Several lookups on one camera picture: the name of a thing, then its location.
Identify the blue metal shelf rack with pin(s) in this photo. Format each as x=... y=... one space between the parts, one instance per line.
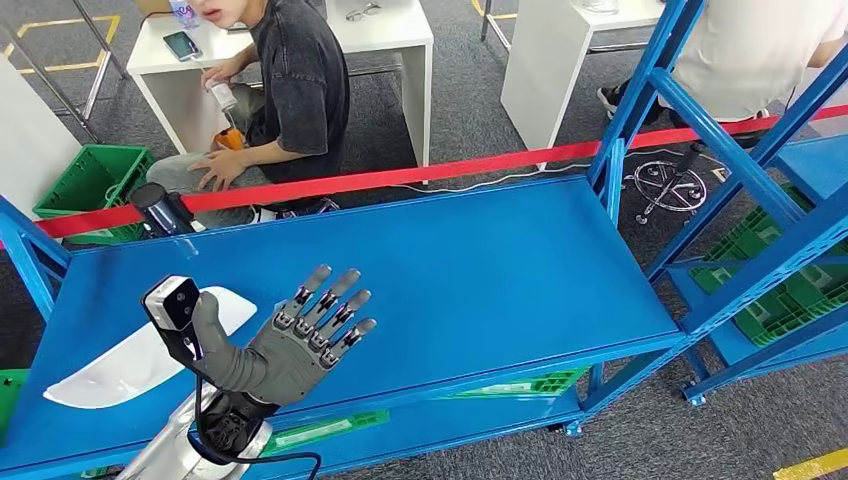
x=821 y=166
x=464 y=265

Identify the small white bottle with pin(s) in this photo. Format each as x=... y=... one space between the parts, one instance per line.
x=222 y=96

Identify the orange object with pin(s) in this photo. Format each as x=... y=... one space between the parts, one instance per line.
x=230 y=140

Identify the yellow floor tape square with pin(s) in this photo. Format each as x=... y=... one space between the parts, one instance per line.
x=815 y=466
x=497 y=16
x=73 y=20

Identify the eyeglasses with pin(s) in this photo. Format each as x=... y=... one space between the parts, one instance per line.
x=371 y=8

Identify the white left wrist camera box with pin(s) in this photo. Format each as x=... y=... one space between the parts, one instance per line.
x=169 y=305

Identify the clear drink bottle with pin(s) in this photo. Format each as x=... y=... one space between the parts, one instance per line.
x=184 y=13

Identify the black barrier post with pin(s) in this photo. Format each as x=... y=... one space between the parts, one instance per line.
x=159 y=212

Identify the white plastic shell part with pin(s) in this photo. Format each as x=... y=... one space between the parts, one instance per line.
x=99 y=378

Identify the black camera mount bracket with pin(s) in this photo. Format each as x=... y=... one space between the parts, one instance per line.
x=179 y=344

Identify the chrome chair base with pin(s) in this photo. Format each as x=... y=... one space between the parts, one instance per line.
x=669 y=189

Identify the smartphone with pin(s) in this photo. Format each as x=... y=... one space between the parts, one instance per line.
x=181 y=45

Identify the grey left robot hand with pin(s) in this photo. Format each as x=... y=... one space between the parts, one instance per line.
x=278 y=358

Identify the metal frame table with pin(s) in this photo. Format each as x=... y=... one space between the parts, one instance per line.
x=98 y=86

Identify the red barrier belt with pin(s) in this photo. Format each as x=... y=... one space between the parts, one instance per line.
x=397 y=177

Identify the person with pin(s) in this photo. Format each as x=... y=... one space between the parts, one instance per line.
x=298 y=86
x=748 y=53

